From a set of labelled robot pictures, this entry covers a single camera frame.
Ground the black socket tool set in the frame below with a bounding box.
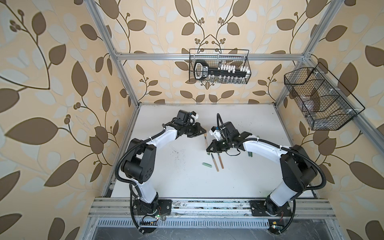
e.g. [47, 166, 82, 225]
[192, 60, 252, 81]

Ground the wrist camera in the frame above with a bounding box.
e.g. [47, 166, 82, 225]
[209, 126, 223, 141]
[188, 111, 199, 124]

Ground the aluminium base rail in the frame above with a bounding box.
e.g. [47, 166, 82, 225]
[88, 198, 336, 220]

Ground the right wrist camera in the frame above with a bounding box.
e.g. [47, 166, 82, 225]
[209, 126, 223, 141]

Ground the back wire basket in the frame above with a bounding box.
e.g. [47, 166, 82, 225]
[187, 48, 252, 85]

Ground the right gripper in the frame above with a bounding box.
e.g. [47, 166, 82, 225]
[206, 137, 232, 153]

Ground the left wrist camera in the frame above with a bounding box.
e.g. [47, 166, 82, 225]
[188, 111, 199, 124]

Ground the side wire basket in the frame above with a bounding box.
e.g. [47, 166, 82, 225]
[284, 62, 366, 131]

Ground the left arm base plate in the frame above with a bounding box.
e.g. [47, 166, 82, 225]
[133, 199, 172, 216]

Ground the light green cap lower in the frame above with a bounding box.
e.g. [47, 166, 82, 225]
[202, 163, 212, 168]

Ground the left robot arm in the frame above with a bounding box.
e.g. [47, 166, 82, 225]
[114, 110, 207, 213]

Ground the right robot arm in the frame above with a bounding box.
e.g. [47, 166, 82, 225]
[207, 114, 327, 216]

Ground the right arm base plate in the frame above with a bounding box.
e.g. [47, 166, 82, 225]
[249, 200, 293, 217]

